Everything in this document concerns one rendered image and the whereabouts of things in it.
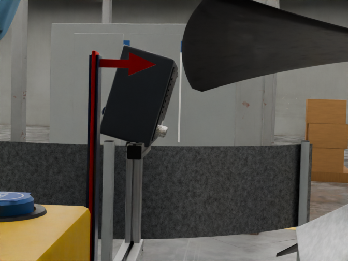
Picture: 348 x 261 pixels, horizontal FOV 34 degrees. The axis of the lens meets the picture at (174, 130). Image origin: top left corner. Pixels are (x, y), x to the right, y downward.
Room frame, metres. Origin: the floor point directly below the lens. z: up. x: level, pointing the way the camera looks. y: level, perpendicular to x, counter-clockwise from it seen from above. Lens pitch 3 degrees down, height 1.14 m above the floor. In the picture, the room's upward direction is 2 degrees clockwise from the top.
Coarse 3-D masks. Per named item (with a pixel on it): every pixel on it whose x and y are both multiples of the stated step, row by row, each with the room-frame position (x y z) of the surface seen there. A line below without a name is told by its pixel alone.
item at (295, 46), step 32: (224, 0) 0.47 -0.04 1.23; (192, 32) 0.54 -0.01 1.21; (224, 32) 0.53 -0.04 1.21; (256, 32) 0.53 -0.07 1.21; (288, 32) 0.52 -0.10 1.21; (320, 32) 0.51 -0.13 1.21; (192, 64) 0.61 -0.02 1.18; (224, 64) 0.62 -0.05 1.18; (256, 64) 0.62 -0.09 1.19; (288, 64) 0.63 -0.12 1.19; (320, 64) 0.63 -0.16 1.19
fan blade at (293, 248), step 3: (297, 243) 0.70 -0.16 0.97; (291, 246) 0.70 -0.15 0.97; (294, 246) 0.70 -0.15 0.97; (297, 246) 0.71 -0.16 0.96; (285, 249) 0.70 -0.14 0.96; (288, 249) 0.70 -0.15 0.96; (291, 249) 0.71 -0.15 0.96; (294, 249) 0.72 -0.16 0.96; (297, 249) 0.74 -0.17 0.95; (279, 252) 0.71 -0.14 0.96; (282, 252) 0.71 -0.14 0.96; (285, 252) 0.71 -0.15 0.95; (288, 252) 0.72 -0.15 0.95; (291, 252) 0.74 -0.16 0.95; (276, 255) 0.72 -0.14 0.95; (279, 255) 0.72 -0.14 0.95; (282, 255) 0.73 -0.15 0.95
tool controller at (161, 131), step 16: (128, 48) 1.16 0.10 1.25; (160, 64) 1.16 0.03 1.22; (176, 64) 1.30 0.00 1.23; (128, 80) 1.16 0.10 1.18; (144, 80) 1.16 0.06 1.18; (160, 80) 1.16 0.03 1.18; (112, 96) 1.16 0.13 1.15; (128, 96) 1.16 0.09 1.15; (144, 96) 1.16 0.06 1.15; (160, 96) 1.16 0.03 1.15; (112, 112) 1.16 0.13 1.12; (128, 112) 1.16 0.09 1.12; (144, 112) 1.16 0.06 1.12; (160, 112) 1.18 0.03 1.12; (112, 128) 1.16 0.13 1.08; (128, 128) 1.16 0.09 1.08; (144, 128) 1.16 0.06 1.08; (160, 128) 1.20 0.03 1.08; (144, 144) 1.16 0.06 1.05
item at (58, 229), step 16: (48, 208) 0.36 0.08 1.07; (64, 208) 0.36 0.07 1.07; (80, 208) 0.36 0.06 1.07; (0, 224) 0.31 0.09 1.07; (16, 224) 0.31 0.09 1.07; (32, 224) 0.31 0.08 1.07; (48, 224) 0.31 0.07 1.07; (64, 224) 0.32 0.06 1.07; (80, 224) 0.34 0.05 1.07; (0, 240) 0.28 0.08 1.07; (16, 240) 0.28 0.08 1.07; (32, 240) 0.28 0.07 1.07; (48, 240) 0.28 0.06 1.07; (64, 240) 0.30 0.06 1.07; (80, 240) 0.34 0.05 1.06; (0, 256) 0.25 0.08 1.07; (16, 256) 0.25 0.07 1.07; (32, 256) 0.25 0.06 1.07; (48, 256) 0.27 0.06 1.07; (64, 256) 0.30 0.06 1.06; (80, 256) 0.34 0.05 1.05
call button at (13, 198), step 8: (0, 192) 0.36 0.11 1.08; (8, 192) 0.36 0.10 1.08; (16, 192) 0.36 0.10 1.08; (0, 200) 0.33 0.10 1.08; (8, 200) 0.33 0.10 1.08; (16, 200) 0.33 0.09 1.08; (24, 200) 0.34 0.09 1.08; (32, 200) 0.34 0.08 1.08; (0, 208) 0.32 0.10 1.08; (8, 208) 0.33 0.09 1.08; (16, 208) 0.33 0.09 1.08; (24, 208) 0.33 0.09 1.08; (32, 208) 0.34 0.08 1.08
